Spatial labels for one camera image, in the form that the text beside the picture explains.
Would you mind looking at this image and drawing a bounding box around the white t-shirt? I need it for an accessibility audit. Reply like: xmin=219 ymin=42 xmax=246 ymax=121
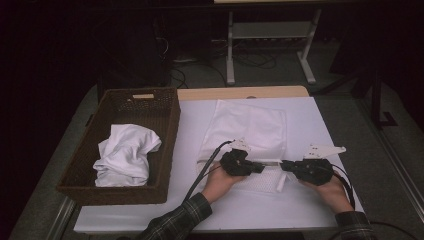
xmin=92 ymin=123 xmax=163 ymax=188

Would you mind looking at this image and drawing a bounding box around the person's left hand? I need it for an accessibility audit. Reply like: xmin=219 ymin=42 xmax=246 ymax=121
xmin=201 ymin=161 xmax=248 ymax=204

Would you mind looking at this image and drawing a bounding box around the white mesh laundry bag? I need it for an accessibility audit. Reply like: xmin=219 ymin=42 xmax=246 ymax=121
xmin=196 ymin=98 xmax=288 ymax=194

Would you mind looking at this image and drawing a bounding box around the white metal desk frame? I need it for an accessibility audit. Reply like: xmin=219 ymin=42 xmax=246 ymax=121
xmin=225 ymin=9 xmax=323 ymax=86

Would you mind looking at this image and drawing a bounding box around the hand-held gripper black cable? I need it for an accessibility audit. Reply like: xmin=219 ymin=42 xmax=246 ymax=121
xmin=184 ymin=139 xmax=234 ymax=202
xmin=331 ymin=163 xmax=419 ymax=240

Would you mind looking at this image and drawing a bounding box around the tangle of black floor cables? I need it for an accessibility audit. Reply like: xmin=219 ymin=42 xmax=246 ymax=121
xmin=233 ymin=51 xmax=278 ymax=70

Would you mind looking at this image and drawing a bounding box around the white table mat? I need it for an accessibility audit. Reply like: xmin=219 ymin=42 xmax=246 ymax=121
xmin=73 ymin=96 xmax=366 ymax=234

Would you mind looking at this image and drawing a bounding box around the right hand-held gripper black cable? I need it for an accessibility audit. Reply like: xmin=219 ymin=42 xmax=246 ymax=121
xmin=331 ymin=163 xmax=419 ymax=240

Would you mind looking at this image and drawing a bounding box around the left hand-held gripper black cable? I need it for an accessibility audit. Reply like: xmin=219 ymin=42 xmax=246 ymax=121
xmin=184 ymin=139 xmax=234 ymax=202

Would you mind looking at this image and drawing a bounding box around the person's right hand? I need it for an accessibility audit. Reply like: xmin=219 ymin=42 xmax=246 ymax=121
xmin=300 ymin=172 xmax=354 ymax=214

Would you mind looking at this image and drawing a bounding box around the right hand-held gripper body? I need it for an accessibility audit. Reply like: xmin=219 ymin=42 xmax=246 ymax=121
xmin=289 ymin=143 xmax=347 ymax=187

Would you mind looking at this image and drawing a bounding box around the black metal stand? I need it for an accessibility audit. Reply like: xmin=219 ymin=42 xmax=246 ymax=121
xmin=313 ymin=66 xmax=399 ymax=130

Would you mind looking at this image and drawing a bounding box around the brown wicker basket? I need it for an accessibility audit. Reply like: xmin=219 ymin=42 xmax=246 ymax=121
xmin=55 ymin=87 xmax=182 ymax=206

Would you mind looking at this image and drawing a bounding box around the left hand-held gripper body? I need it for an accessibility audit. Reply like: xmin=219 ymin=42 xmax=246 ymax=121
xmin=219 ymin=138 xmax=258 ymax=177

